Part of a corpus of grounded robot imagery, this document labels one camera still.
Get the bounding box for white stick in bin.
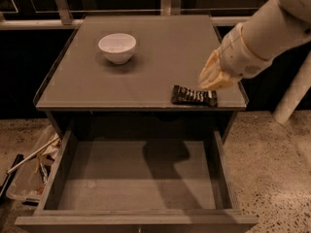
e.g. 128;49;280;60
6;136;60;175

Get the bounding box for metal railing frame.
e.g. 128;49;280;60
0;0;311;31

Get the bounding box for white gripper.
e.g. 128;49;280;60
197;22;275;91

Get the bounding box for clear plastic bin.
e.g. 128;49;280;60
6;126;58;203

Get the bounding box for black flat object on floor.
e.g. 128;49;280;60
0;154;23;204

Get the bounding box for snack packets in bin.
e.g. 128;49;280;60
35;139;61;195

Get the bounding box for dark chocolate rxbar wrapper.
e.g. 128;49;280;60
171;85;218;108

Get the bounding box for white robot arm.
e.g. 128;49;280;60
198;0;311;90

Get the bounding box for open grey top drawer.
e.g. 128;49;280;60
16;132;258;233

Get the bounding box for white ceramic bowl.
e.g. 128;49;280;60
98;33;137;64

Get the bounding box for grey cabinet with glass top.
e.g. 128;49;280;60
33;14;251;145

